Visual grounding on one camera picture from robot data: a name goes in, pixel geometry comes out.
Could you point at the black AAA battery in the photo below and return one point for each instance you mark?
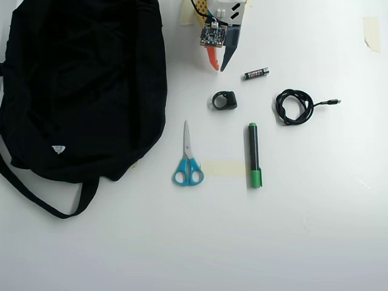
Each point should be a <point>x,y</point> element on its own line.
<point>256,73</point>

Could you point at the yellow perforated plastic part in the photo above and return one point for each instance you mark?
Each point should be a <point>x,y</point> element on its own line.
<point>200,6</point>

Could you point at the white and teal robot arm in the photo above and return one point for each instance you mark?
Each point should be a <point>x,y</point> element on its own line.
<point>224,6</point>

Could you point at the dark navy gripper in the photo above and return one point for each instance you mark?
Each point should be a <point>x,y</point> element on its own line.
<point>232,42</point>

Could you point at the black fabric bag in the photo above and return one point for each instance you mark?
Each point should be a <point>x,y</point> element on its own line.
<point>75,91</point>

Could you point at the long beige masking tape strip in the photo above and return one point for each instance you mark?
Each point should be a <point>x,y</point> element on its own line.
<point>222,168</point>

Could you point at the bare camera circuit board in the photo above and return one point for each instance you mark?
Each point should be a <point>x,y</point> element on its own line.
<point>212,34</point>

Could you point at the green capped black marker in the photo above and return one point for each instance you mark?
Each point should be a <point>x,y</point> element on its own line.
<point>254,151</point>

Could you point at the torn beige masking tape strip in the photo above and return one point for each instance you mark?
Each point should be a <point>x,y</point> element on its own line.
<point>372,33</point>

